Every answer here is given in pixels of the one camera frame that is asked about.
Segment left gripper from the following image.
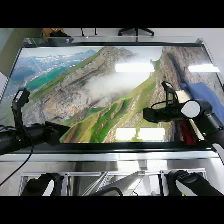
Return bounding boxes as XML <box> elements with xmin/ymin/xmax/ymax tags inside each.
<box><xmin>44</xmin><ymin>121</ymin><xmax>71</xmax><ymax>146</ymax></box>

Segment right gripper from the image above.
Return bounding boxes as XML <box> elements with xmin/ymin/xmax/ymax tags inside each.
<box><xmin>142</xmin><ymin>106</ymin><xmax>170</xmax><ymax>124</ymax></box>

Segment blue shirt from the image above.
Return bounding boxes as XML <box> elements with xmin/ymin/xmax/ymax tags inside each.
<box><xmin>181</xmin><ymin>81</ymin><xmax>224</xmax><ymax>125</ymax></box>

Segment red garment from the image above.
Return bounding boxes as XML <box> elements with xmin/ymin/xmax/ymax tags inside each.
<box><xmin>178</xmin><ymin>120</ymin><xmax>198</xmax><ymax>145</ymax></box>

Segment black office chair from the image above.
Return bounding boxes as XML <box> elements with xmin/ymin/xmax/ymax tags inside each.
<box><xmin>117</xmin><ymin>27</ymin><xmax>156</xmax><ymax>37</ymax></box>

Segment silver frame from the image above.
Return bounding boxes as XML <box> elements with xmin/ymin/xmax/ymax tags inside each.
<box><xmin>0</xmin><ymin>149</ymin><xmax>224</xmax><ymax>197</ymax></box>

